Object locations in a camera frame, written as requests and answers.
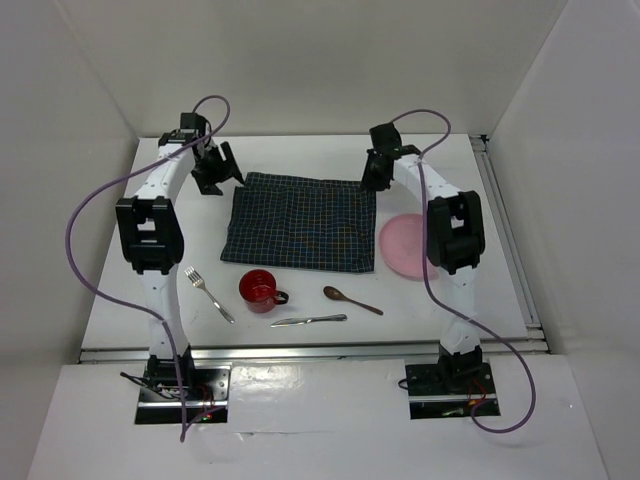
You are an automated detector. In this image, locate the dark checked cloth placemat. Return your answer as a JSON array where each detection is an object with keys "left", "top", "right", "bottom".
[{"left": 220, "top": 172, "right": 377, "bottom": 274}]

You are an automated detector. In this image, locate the silver fork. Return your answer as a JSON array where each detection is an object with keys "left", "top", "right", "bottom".
[{"left": 184, "top": 266, "right": 235, "bottom": 324}]

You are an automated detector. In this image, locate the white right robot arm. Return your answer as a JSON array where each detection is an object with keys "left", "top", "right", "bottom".
[{"left": 361, "top": 145, "right": 486, "bottom": 392}]

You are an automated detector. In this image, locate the pink plastic plate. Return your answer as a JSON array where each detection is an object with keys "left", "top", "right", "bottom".
[{"left": 378, "top": 213, "right": 423, "bottom": 281}]

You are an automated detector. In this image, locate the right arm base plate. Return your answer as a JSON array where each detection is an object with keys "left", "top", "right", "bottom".
[{"left": 397, "top": 362, "right": 501, "bottom": 420}]

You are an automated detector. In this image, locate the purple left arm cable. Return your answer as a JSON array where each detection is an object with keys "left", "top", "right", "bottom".
[{"left": 64, "top": 94, "right": 232, "bottom": 444}]

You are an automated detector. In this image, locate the aluminium front rail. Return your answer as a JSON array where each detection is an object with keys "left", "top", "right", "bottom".
[{"left": 77, "top": 337, "right": 551, "bottom": 365}]

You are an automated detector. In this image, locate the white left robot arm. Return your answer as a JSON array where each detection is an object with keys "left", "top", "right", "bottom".
[{"left": 115, "top": 123, "right": 244, "bottom": 399}]

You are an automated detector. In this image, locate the silver table knife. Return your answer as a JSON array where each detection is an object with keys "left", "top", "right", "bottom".
[{"left": 270, "top": 314, "right": 348, "bottom": 328}]

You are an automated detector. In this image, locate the red enamel mug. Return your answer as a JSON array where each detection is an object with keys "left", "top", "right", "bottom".
[{"left": 239, "top": 269, "right": 289, "bottom": 314}]

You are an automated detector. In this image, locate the aluminium rail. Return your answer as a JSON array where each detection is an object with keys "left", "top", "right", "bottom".
[
  {"left": 77, "top": 337, "right": 551, "bottom": 365},
  {"left": 469, "top": 135, "right": 543, "bottom": 330}
]

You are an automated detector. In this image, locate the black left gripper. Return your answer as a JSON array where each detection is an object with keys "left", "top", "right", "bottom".
[{"left": 189, "top": 141, "right": 243, "bottom": 197}]

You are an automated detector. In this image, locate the aluminium right side rail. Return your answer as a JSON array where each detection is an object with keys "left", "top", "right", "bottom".
[{"left": 469, "top": 135, "right": 543, "bottom": 330}]

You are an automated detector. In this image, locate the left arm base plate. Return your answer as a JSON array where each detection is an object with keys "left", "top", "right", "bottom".
[{"left": 119, "top": 363, "right": 232, "bottom": 426}]

